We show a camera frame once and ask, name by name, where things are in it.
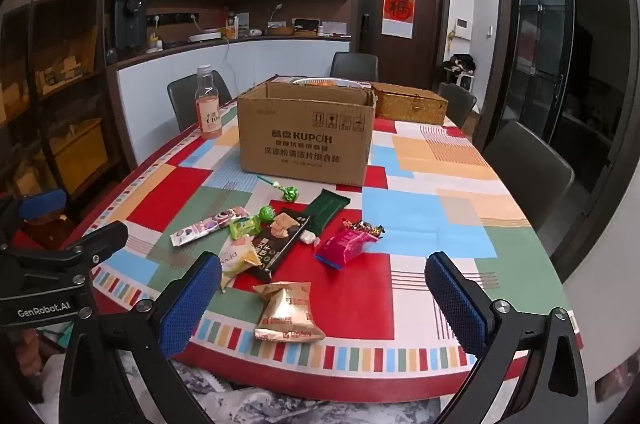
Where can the black white bag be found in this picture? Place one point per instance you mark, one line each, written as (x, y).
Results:
(459, 67)

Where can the purple white snack packet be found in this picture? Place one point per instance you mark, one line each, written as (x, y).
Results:
(207, 226)

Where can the light green candy packet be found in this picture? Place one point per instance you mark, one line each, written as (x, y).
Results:
(243, 229)

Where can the wicker counter tray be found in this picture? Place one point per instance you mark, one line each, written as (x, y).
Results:
(280, 30)

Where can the black framed glass door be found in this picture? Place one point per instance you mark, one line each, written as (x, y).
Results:
(542, 39)

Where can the white wall intercom panel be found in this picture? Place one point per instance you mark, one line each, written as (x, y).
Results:
(461, 29)

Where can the round green wrapped candy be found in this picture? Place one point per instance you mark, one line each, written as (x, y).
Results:
(267, 213)

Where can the woven wicker basket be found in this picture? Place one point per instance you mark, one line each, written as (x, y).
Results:
(410, 107)

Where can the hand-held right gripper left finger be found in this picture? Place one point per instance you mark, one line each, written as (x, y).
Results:
(190, 304)

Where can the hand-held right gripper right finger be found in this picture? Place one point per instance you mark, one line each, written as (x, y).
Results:
(457, 309)

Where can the glass fronted display cabinet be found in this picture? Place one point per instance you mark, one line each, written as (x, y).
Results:
(50, 79)

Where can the white lower cabinets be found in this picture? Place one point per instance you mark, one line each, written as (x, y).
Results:
(260, 59)

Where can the dark grey dining chair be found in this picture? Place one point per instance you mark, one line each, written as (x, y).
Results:
(532, 171)
(192, 97)
(354, 65)
(457, 102)

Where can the brown cardboard box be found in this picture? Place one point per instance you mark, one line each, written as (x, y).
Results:
(300, 144)

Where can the brown foil candy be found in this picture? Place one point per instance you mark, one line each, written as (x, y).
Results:
(364, 227)

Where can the red door poster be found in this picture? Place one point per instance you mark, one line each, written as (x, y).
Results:
(398, 7)

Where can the pink drink bottle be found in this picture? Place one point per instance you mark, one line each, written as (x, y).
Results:
(209, 114)

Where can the yellow box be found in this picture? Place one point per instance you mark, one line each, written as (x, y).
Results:
(80, 157)

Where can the gold snack packet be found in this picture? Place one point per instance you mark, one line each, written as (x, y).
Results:
(287, 311)

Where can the black biscuit packet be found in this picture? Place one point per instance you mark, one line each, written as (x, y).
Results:
(277, 239)

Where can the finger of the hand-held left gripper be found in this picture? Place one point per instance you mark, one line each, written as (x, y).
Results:
(42, 204)
(100, 239)

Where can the black countertop appliance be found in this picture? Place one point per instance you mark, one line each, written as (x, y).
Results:
(129, 22)

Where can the white wrapped candy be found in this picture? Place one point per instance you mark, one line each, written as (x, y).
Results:
(309, 237)

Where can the green lollipop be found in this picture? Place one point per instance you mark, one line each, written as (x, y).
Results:
(290, 194)

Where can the dark green snack packet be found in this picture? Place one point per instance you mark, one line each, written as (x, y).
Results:
(325, 209)

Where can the dark brown door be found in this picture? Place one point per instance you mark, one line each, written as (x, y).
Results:
(430, 14)

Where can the white round dish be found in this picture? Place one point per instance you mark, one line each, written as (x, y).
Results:
(325, 81)

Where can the magenta snack packet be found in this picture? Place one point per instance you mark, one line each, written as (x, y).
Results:
(342, 248)

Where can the yellow white snack packet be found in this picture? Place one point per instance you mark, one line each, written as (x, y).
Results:
(239, 259)

